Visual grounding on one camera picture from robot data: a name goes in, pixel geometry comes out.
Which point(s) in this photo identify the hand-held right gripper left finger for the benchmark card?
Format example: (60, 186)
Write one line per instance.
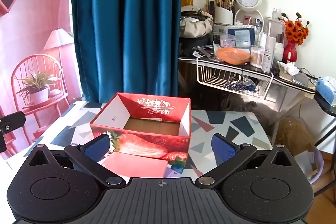
(96, 147)

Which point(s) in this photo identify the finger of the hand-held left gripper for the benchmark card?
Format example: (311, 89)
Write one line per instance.
(14, 120)

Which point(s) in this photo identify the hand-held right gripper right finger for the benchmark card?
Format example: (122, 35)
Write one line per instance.
(223, 149)

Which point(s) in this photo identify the pink box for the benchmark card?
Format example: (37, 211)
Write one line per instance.
(136, 165)

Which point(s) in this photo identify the red strawberry print cardboard box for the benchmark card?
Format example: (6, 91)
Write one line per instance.
(147, 144)

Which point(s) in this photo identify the tan fuzzy cushion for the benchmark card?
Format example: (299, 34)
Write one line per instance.
(294, 134)

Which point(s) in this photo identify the black dressing table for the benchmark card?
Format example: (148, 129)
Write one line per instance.
(278, 74)

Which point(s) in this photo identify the orange bowl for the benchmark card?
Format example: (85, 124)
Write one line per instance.
(232, 55)

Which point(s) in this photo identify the pale purple bin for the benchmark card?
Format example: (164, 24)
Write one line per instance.
(316, 166)

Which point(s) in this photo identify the clear cotton swab box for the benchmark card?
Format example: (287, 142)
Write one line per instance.
(257, 57)

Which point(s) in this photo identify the silver laptop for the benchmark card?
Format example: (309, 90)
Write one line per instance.
(299, 80)

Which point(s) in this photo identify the crumpled white tissue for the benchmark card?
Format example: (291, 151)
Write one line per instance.
(288, 67)

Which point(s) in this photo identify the white spray bottle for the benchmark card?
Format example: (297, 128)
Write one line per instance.
(269, 54)

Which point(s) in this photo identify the black bag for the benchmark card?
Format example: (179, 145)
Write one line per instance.
(193, 47)

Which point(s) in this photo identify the clear round container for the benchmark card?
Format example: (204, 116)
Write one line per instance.
(227, 41)

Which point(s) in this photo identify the black round side table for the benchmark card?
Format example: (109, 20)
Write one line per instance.
(326, 108)

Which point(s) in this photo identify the blue packet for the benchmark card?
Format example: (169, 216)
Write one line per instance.
(241, 35)

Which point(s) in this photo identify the red vase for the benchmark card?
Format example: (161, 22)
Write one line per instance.
(290, 53)

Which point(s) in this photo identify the blue tissue box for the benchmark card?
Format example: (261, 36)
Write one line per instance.
(326, 90)

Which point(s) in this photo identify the blue curtain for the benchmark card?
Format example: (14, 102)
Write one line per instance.
(126, 27)

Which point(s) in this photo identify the beige bag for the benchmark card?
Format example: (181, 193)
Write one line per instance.
(195, 27)

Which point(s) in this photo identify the clear acrylic cosmetics organizer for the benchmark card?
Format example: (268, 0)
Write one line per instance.
(274, 28)

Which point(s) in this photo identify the white arched cosmetics rack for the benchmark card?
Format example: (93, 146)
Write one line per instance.
(248, 19)

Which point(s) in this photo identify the white makeup brush holder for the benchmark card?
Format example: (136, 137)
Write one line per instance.
(223, 15)

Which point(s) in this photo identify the orange artificial flowers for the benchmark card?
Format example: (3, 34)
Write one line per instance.
(296, 31)

